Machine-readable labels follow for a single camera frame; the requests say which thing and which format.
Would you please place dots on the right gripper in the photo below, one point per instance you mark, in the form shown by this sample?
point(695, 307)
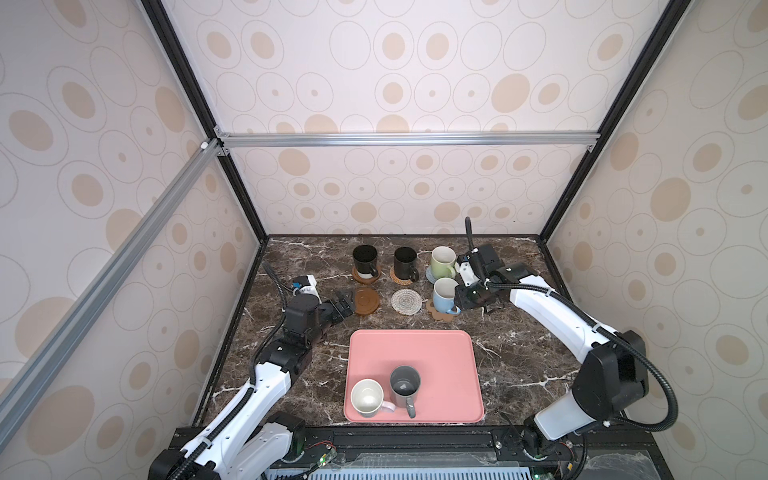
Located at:
point(460, 294)

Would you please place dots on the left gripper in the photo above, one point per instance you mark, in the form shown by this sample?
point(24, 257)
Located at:
point(346, 307)

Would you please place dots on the brown wooden coaster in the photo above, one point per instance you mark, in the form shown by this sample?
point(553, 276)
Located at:
point(366, 301)
point(365, 279)

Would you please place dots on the white mug blue handle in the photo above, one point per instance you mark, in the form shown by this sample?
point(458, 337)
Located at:
point(444, 296)

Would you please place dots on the green mug white inside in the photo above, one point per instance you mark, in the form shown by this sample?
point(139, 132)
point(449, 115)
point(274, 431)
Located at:
point(442, 263)

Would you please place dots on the black mug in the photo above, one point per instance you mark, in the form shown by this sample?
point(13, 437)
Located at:
point(404, 263)
point(365, 259)

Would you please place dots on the multicolour woven coaster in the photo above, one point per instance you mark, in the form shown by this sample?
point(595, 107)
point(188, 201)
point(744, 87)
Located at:
point(406, 302)

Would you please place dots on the woven rattan coaster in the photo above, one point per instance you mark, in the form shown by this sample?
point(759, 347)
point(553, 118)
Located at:
point(398, 281)

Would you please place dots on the cork paw coaster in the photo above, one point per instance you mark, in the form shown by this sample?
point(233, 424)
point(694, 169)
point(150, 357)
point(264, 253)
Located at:
point(439, 316)

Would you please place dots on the blue woven coaster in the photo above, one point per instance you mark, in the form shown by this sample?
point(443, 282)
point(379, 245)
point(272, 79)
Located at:
point(431, 277)

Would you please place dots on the white mug pink handle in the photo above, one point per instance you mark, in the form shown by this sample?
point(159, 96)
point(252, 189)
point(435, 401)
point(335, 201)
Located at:
point(367, 398)

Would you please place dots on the grey mug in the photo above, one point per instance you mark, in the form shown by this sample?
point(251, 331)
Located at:
point(405, 383)

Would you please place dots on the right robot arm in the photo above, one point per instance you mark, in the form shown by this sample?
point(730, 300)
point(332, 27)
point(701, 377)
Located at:
point(614, 370)

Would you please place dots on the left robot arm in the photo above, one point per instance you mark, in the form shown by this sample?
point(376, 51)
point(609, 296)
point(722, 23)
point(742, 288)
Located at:
point(237, 444)

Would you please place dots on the pink plastic tray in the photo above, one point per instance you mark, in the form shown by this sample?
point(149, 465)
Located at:
point(444, 359)

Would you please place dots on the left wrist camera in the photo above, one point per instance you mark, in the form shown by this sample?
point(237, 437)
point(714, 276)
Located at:
point(305, 284)

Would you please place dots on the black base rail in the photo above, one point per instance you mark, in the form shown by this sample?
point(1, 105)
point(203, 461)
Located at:
point(457, 452)

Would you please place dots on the horizontal aluminium frame bar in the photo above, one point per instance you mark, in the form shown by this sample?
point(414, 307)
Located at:
point(418, 139)

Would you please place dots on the left aluminium frame bar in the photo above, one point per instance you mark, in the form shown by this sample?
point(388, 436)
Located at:
point(46, 363)

